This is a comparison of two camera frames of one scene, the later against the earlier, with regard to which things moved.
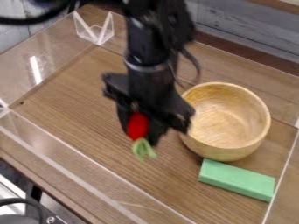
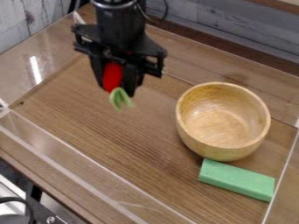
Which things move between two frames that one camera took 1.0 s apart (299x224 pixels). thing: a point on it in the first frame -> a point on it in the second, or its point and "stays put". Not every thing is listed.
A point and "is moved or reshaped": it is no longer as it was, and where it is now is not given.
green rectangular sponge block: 238,179 stays put
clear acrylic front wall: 71,178 stays put
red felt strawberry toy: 138,124 is moved or reshaped
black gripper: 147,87 -> 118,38
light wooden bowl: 230,123 stays put
